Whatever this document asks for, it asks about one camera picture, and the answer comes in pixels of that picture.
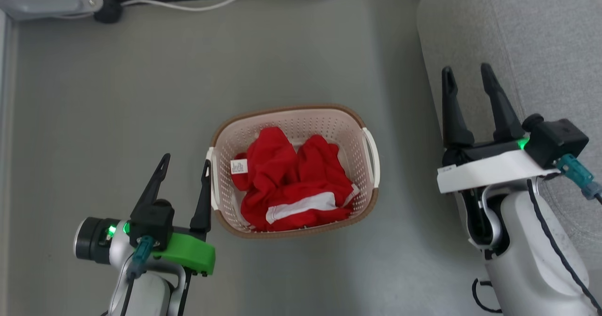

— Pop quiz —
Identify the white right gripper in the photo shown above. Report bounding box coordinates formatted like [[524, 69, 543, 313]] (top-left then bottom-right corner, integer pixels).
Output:
[[436, 63, 561, 195]]

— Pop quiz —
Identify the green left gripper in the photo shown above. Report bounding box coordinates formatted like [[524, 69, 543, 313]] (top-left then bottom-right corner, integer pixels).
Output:
[[130, 153, 216, 276]]

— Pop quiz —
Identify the red and white garment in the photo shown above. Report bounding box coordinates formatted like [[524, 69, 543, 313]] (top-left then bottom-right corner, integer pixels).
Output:
[[230, 126, 360, 232]]

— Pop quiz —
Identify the cream perforated laundry basket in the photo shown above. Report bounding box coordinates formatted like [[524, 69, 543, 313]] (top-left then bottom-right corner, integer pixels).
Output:
[[206, 103, 380, 239]]

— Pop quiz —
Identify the grey fabric sofa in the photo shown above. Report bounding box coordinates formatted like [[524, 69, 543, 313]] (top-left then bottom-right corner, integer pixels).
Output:
[[416, 0, 602, 279]]

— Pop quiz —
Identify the grey baseboard strip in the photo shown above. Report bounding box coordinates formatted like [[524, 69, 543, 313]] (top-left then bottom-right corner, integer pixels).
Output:
[[0, 10, 18, 316]]

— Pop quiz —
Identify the black round plug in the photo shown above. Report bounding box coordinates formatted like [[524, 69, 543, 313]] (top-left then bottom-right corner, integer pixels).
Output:
[[93, 0, 124, 24]]

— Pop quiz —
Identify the left camera cable teal connector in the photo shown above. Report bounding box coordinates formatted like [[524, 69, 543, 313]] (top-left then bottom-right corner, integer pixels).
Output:
[[120, 235, 156, 316]]

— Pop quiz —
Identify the camera cable teal connector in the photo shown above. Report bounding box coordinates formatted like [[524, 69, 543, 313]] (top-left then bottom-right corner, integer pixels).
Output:
[[556, 154, 602, 201], [120, 235, 156, 316]]

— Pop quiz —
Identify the right camera cable teal connector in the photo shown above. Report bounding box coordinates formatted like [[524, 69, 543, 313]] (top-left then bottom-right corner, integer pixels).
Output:
[[556, 154, 602, 201]]

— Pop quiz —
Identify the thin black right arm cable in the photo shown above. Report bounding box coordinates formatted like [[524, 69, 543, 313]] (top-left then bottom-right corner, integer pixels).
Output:
[[472, 278, 503, 315], [527, 179, 602, 313]]

